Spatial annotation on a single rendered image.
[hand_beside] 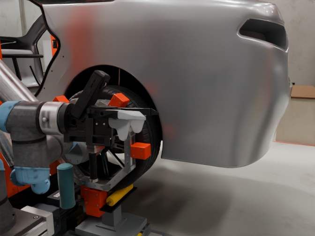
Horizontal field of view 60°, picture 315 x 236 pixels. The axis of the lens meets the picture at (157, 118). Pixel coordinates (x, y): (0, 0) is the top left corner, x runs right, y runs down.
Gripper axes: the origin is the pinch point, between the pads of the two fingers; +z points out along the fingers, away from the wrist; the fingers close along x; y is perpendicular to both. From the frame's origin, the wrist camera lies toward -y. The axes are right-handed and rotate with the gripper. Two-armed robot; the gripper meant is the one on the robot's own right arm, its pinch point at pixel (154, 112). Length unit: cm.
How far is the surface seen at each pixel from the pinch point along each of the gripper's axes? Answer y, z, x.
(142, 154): 28, -21, -85
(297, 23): -230, 282, -833
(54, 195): 66, -88, -111
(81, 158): 31, -53, -78
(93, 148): 22, -41, -66
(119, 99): -1, -34, -84
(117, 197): 58, -39, -99
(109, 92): -5, -43, -95
